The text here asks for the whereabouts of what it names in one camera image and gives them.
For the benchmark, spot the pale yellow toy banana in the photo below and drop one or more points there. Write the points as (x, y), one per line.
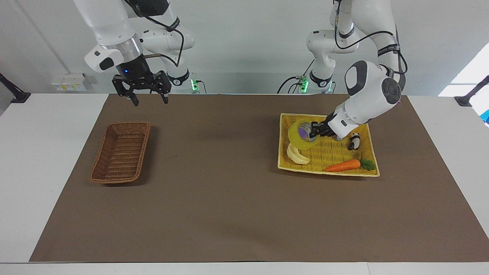
(296, 156)

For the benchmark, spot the white wall socket box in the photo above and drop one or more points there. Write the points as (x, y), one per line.
(68, 82)

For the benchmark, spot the yellow woven tray basket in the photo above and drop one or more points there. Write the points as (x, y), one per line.
(328, 154)

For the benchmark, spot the brown wicker basket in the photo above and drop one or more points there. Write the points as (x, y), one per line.
(120, 152)

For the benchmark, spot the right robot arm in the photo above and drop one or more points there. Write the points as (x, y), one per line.
(110, 23)

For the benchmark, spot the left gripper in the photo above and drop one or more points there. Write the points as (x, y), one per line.
(329, 130)

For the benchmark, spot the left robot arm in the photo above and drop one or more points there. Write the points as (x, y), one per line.
(372, 89)

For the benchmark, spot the black stand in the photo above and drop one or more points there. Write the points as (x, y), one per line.
(15, 93)
(468, 95)

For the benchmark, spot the orange toy carrot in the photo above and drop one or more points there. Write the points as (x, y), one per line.
(342, 166)

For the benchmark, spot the yellow-green tape roll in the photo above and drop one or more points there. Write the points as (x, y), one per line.
(296, 138)

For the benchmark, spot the small panda figurine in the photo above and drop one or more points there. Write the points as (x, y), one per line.
(355, 142)

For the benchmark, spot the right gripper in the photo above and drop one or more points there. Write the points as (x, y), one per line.
(135, 72)

